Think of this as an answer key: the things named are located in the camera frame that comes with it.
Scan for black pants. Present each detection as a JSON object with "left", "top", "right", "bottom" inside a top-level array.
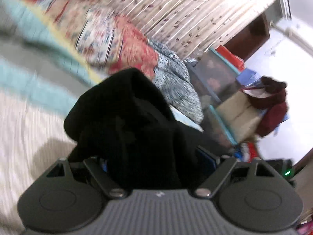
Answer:
[{"left": 64, "top": 69, "right": 229, "bottom": 190}]

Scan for cardboard box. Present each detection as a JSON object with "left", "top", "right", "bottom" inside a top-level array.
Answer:
[{"left": 216, "top": 91, "right": 264, "bottom": 143}]

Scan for maroon clothes pile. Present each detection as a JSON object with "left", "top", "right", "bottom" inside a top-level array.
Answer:
[{"left": 241, "top": 76, "right": 288, "bottom": 137}]

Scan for teal-framed storage box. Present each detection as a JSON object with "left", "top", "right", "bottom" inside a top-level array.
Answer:
[{"left": 184, "top": 49, "right": 240, "bottom": 147}]

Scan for striped teal beige quilt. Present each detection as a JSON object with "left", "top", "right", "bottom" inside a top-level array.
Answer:
[{"left": 1, "top": 0, "right": 107, "bottom": 234}]

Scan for red floral patchwork blanket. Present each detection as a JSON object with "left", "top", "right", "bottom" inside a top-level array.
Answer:
[{"left": 0, "top": 0, "right": 205, "bottom": 125}]

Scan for beige leaf print curtain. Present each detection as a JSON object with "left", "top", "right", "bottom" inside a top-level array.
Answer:
[{"left": 104, "top": 0, "right": 276, "bottom": 59}]

